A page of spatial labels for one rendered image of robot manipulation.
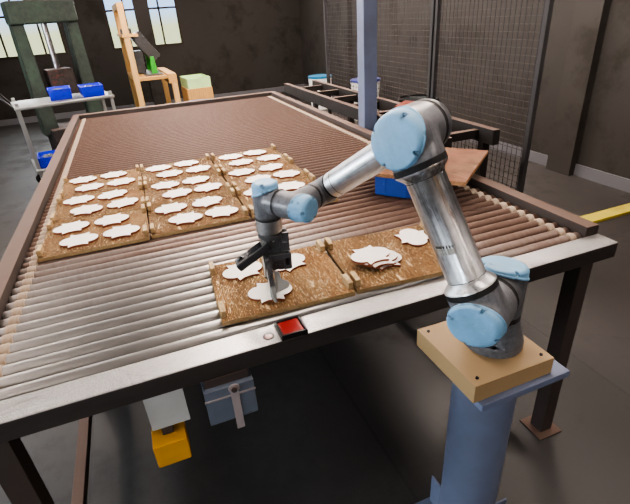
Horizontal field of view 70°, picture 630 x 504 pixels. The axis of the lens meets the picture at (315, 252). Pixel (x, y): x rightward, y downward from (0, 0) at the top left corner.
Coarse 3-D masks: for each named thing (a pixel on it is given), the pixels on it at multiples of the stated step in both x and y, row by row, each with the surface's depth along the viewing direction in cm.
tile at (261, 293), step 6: (252, 288) 142; (258, 288) 142; (264, 288) 142; (288, 288) 141; (252, 294) 139; (258, 294) 139; (264, 294) 139; (270, 294) 138; (276, 294) 138; (282, 294) 138; (288, 294) 139; (252, 300) 138; (258, 300) 137; (264, 300) 136; (270, 300) 136; (282, 300) 136
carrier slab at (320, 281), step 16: (320, 256) 160; (304, 272) 151; (320, 272) 150; (336, 272) 149; (224, 288) 145; (240, 288) 144; (304, 288) 142; (320, 288) 141; (336, 288) 141; (224, 304) 137; (240, 304) 136; (256, 304) 136; (272, 304) 135; (288, 304) 134; (304, 304) 135; (224, 320) 129; (240, 320) 130
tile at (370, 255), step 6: (354, 252) 154; (360, 252) 153; (366, 252) 153; (372, 252) 153; (378, 252) 153; (384, 252) 152; (354, 258) 150; (360, 258) 150; (366, 258) 149; (372, 258) 149; (378, 258) 149; (384, 258) 149; (372, 264) 147
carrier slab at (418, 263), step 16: (336, 240) 170; (352, 240) 169; (368, 240) 168; (384, 240) 168; (336, 256) 159; (416, 256) 156; (432, 256) 155; (368, 272) 148; (384, 272) 147; (400, 272) 147; (416, 272) 146; (432, 272) 146; (368, 288) 140
